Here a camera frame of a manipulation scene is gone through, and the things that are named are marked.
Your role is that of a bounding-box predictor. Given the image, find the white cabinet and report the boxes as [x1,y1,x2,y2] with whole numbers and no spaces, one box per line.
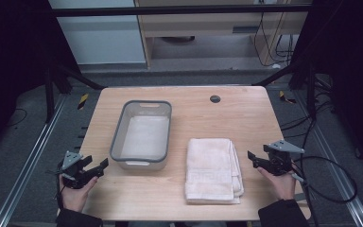
[47,0,147,66]

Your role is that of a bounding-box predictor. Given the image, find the hanging black cables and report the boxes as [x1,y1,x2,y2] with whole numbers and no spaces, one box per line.
[252,11,295,68]

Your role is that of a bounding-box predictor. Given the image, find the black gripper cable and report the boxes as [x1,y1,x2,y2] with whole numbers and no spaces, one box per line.
[291,155,359,227]
[44,169,66,210]

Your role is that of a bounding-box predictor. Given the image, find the black horizontal bar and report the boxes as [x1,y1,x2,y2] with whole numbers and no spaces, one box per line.
[47,3,314,18]

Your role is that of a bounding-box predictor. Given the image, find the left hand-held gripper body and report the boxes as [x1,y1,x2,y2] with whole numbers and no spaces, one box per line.
[56,150,93,190]

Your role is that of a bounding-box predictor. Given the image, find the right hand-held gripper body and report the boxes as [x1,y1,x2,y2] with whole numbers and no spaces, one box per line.
[263,139,305,177]

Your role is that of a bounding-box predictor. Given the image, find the thin black floor cable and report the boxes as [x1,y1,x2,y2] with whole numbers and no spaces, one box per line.
[5,108,28,128]

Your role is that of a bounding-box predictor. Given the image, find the black metal stand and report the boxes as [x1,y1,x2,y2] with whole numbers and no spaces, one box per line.
[43,61,107,125]
[251,58,318,119]

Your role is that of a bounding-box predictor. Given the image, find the person's right hand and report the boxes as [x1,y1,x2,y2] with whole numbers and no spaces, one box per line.
[256,166,298,201]

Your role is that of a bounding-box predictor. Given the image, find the folded white towel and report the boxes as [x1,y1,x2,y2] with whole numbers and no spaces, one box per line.
[183,137,245,205]

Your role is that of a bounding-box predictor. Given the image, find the light wooden desk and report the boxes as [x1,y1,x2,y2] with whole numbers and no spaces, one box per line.
[133,0,311,69]

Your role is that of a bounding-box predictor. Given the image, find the aluminium floor rail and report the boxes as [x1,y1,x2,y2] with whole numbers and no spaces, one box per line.
[295,90,363,227]
[0,94,68,227]

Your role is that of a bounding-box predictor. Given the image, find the dark curtain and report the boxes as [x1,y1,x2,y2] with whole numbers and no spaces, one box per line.
[287,0,363,174]
[0,0,82,160]

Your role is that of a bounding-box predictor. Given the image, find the yellow black striped tape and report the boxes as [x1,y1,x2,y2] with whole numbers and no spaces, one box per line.
[278,90,297,105]
[77,93,90,111]

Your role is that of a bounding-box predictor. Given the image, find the person's left hand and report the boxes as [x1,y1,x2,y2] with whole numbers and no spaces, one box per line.
[59,174,99,213]

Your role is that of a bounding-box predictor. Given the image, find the black floor cables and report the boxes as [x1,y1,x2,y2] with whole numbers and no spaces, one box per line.
[279,75,337,140]

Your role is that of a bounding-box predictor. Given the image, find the grey-rimmed white plastic basin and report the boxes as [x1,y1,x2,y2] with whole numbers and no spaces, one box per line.
[109,99,173,171]

